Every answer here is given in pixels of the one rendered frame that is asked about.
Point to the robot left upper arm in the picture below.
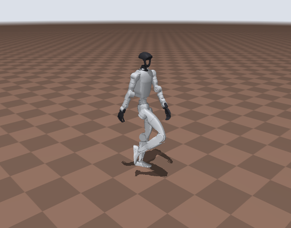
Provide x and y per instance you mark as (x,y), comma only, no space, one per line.
(155,82)

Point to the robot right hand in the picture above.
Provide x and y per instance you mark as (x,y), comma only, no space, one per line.
(120,115)

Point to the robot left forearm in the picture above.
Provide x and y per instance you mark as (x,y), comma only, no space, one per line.
(161,98)

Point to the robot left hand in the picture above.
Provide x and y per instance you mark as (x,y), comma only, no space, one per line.
(167,111)

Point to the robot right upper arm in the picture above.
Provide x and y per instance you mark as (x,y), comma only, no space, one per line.
(134,78)

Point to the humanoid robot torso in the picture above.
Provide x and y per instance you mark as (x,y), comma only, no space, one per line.
(143,87)

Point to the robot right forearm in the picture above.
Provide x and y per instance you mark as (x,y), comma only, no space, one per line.
(126,101)

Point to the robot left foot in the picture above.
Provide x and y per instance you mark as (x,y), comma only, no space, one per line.
(143,164)

